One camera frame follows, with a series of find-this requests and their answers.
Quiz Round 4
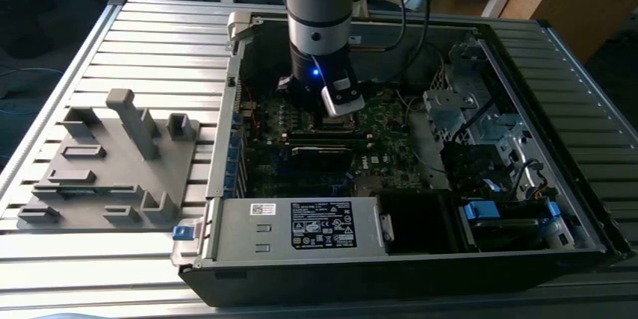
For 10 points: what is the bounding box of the grey case latch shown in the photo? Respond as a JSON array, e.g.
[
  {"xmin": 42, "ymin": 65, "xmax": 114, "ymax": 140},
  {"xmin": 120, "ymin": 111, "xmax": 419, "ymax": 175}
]
[{"xmin": 225, "ymin": 11, "xmax": 264, "ymax": 52}]

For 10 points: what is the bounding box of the green RAM stick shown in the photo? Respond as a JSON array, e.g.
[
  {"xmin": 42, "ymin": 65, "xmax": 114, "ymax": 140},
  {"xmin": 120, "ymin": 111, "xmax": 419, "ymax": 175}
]
[{"xmin": 57, "ymin": 186, "xmax": 112, "ymax": 196}]

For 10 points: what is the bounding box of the dark office chair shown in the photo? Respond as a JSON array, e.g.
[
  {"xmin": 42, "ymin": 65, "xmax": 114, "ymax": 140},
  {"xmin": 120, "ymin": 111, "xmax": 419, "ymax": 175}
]
[{"xmin": 0, "ymin": 0, "xmax": 58, "ymax": 61}]

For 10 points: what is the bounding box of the black open PC case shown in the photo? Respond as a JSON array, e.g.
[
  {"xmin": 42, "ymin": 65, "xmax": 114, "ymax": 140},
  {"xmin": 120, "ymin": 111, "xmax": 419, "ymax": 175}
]
[{"xmin": 168, "ymin": 10, "xmax": 636, "ymax": 309}]

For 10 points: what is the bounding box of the black graphics card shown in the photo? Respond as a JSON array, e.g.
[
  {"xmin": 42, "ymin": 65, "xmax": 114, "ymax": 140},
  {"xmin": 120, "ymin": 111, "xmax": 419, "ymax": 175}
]
[{"xmin": 290, "ymin": 146, "xmax": 356, "ymax": 182}]

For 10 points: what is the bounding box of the thin black wire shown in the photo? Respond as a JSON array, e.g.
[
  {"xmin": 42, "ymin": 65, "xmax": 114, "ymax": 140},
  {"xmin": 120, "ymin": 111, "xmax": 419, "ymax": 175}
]
[{"xmin": 511, "ymin": 157, "xmax": 547, "ymax": 200}]

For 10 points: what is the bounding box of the grey parts rack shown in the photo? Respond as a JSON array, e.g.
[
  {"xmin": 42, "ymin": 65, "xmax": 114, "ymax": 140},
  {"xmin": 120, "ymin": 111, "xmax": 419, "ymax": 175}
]
[{"xmin": 17, "ymin": 88, "xmax": 202, "ymax": 230}]

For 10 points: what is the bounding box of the hard disk in blue carrier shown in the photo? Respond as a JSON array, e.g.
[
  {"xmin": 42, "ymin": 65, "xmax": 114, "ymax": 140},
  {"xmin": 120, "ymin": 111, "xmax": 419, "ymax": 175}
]
[{"xmin": 460, "ymin": 199, "xmax": 564, "ymax": 253}]

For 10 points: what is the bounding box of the blue case latch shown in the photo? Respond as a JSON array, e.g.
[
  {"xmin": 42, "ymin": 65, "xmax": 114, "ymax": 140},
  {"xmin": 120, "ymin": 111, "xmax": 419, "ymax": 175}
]
[{"xmin": 170, "ymin": 224, "xmax": 194, "ymax": 241}]

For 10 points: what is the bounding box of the CPU socket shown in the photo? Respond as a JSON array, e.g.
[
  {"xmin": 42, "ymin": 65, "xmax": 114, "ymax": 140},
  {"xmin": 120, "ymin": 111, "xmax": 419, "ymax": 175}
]
[{"xmin": 304, "ymin": 99, "xmax": 364, "ymax": 133}]

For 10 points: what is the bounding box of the grey power supply unit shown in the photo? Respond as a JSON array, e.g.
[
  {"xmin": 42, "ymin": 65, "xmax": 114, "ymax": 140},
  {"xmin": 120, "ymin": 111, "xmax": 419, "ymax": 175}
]
[{"xmin": 208, "ymin": 197, "xmax": 395, "ymax": 262}]

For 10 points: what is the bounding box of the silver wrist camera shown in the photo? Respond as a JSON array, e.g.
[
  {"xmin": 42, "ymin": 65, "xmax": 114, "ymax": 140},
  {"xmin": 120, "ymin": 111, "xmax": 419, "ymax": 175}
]
[{"xmin": 320, "ymin": 75, "xmax": 365, "ymax": 118}]

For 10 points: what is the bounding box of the silver metal drive cage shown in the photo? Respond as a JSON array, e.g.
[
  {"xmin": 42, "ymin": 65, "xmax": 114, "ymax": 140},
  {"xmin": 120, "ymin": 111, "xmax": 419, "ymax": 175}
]
[{"xmin": 421, "ymin": 31, "xmax": 537, "ymax": 200}]

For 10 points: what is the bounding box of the white-clip RAM slot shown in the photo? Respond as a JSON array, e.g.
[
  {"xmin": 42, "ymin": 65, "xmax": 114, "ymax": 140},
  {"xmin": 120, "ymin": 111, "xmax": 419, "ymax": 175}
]
[
  {"xmin": 281, "ymin": 131, "xmax": 373, "ymax": 140},
  {"xmin": 282, "ymin": 139, "xmax": 374, "ymax": 148}
]

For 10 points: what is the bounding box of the green motherboard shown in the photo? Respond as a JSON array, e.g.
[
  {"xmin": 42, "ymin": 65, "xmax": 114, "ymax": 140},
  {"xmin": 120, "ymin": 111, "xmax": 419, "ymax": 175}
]
[{"xmin": 232, "ymin": 75, "xmax": 452, "ymax": 200}]

